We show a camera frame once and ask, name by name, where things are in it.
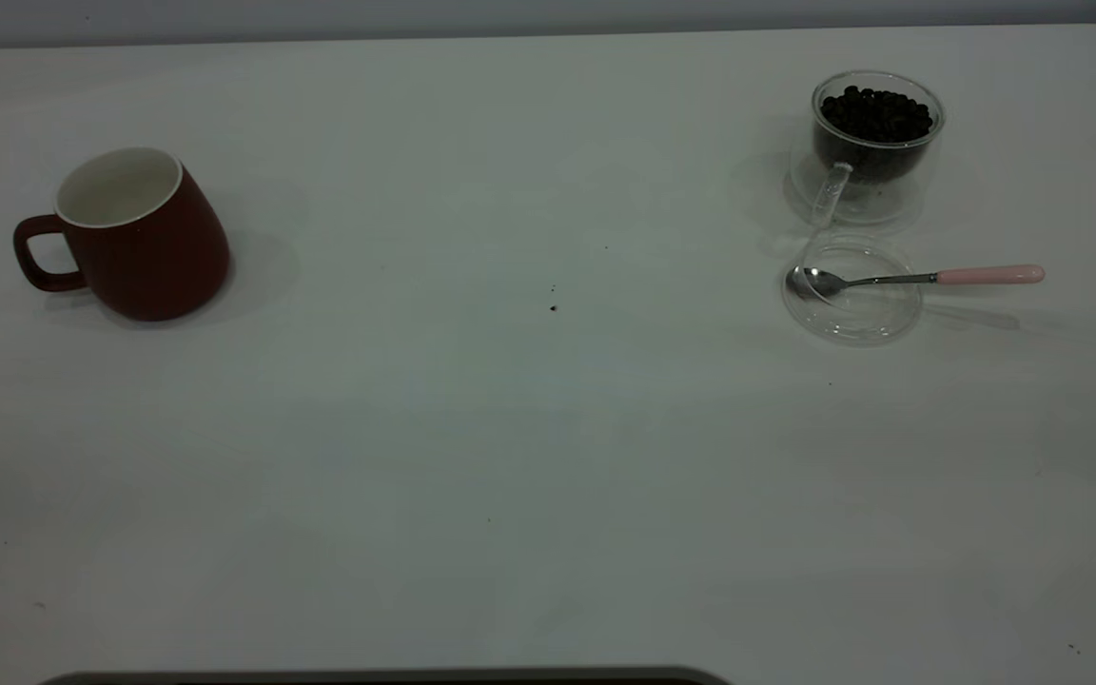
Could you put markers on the red ceramic mug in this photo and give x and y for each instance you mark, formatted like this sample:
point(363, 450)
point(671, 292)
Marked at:
point(153, 266)

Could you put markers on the dark coffee beans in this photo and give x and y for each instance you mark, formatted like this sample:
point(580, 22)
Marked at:
point(876, 114)

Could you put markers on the clear glass saucer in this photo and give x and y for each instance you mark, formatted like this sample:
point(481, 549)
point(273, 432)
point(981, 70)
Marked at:
point(867, 319)

